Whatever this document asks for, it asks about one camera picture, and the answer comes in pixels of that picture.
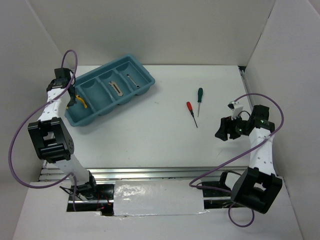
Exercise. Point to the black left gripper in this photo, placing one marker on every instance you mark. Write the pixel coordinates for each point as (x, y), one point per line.
(72, 100)

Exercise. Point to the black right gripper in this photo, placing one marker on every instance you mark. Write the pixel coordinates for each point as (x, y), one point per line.
(226, 127)

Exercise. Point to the yellow black needle-nose pliers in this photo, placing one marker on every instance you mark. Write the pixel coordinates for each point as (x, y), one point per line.
(81, 101)

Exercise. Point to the silver utility knife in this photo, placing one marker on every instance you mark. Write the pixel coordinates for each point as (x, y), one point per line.
(116, 88)

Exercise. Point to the green handled screwdriver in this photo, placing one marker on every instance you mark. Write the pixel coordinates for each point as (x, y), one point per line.
(199, 99)

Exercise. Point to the small silver ratchet wrench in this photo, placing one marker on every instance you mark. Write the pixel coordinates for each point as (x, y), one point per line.
(136, 85)

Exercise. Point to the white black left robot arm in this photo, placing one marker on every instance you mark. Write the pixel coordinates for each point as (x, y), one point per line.
(51, 139)

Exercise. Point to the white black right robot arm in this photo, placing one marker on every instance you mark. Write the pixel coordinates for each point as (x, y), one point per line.
(258, 186)

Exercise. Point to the teal compartment tray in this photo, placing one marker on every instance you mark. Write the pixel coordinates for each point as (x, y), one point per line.
(101, 99)

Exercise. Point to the white front cover board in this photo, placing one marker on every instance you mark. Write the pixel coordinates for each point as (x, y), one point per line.
(156, 198)

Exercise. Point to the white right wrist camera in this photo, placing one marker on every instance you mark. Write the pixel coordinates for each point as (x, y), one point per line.
(236, 109)

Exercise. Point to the red handled screwdriver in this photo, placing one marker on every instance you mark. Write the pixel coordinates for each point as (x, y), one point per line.
(190, 108)

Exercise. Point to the aluminium table frame rail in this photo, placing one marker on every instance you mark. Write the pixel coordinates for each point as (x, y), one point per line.
(155, 136)

